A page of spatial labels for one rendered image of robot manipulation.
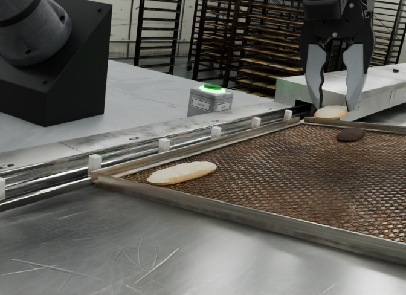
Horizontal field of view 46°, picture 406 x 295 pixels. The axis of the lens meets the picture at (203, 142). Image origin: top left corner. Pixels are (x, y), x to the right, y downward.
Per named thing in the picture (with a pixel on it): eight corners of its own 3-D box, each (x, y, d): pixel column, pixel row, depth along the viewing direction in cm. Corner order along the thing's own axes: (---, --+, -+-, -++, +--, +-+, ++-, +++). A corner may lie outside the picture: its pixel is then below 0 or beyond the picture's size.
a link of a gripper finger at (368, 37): (379, 72, 64) (372, 4, 63) (377, 72, 63) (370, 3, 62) (342, 77, 66) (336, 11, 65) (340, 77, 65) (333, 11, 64)
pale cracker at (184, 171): (200, 164, 59) (200, 155, 59) (225, 170, 57) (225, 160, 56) (138, 181, 52) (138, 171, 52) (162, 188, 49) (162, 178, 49)
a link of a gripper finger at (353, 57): (376, 106, 69) (370, 40, 68) (370, 110, 64) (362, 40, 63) (354, 107, 71) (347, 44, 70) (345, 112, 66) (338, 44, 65)
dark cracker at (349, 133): (345, 130, 82) (345, 124, 82) (368, 132, 80) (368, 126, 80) (331, 141, 74) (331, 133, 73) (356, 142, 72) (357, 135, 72)
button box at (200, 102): (203, 130, 113) (209, 84, 110) (231, 140, 109) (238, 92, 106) (180, 136, 107) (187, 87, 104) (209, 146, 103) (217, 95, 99)
